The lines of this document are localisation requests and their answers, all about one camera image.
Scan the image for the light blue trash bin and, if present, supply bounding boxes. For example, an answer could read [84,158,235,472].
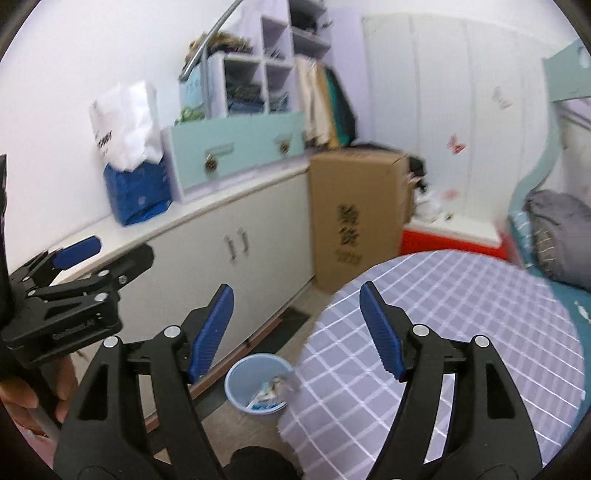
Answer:
[224,353,300,418]

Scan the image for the left hand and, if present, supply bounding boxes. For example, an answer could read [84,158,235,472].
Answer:
[0,354,80,434]

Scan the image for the blue shopping bag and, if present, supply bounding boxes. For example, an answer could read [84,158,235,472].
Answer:
[103,160,172,226]

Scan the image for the purple checked tablecloth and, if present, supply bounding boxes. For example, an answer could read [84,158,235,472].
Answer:
[279,250,590,479]

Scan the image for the teal drawer unit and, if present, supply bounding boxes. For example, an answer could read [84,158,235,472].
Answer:
[162,112,304,204]

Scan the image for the white low cabinet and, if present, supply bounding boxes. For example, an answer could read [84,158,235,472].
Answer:
[27,161,318,425]

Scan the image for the white plastic bag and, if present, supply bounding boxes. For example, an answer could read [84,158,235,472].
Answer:
[89,81,164,172]

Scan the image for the red storage box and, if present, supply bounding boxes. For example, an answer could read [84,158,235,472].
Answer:
[401,214,508,260]

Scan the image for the white cube shelf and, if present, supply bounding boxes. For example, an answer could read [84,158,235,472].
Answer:
[178,1,331,118]

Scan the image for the grey folded blanket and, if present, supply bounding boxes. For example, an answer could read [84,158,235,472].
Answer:
[525,189,591,291]

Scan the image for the tall cardboard box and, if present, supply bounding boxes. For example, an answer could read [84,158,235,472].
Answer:
[310,148,410,293]

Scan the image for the hanging clothes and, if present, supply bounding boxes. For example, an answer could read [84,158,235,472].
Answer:
[294,55,358,150]

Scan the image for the teal bed headboard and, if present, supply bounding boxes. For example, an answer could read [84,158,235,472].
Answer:
[509,40,590,213]

